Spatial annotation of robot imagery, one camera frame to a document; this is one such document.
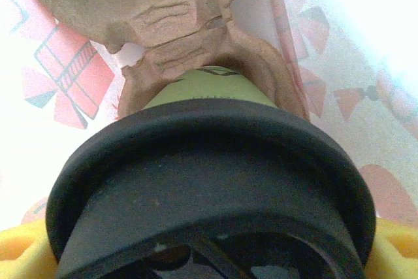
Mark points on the brown pulp cup carrier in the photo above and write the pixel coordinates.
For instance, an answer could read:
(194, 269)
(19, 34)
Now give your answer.
(183, 14)

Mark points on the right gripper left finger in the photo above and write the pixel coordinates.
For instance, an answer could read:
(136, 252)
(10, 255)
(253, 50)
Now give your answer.
(23, 253)

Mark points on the white paper bag red print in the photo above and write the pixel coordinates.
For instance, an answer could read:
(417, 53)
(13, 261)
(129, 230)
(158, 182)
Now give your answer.
(343, 63)

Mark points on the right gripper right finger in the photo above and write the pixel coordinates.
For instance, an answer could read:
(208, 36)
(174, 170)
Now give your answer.
(395, 253)

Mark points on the black coffee cup lid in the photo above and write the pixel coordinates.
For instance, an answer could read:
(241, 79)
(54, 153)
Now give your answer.
(209, 177)

